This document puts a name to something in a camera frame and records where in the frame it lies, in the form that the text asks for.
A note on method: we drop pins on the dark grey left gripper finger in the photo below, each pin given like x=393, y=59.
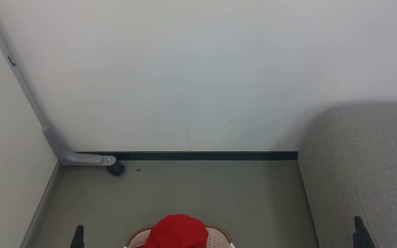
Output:
x=78, y=237

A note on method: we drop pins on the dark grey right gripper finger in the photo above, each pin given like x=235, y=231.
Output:
x=361, y=237

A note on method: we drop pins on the red and white cloth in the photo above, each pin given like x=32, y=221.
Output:
x=177, y=232

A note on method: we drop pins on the grey fabric sofa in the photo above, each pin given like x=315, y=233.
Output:
x=364, y=172

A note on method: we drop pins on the grey skirting board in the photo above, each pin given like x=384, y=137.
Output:
x=40, y=206

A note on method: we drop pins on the black caster wheel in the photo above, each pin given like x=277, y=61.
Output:
x=116, y=169

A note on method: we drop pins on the white perforated laundry basket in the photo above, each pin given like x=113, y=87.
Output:
x=217, y=237

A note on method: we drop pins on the black baseboard strip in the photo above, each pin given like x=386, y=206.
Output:
x=202, y=156

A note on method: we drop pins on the grey metal frame leg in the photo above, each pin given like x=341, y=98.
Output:
x=60, y=151

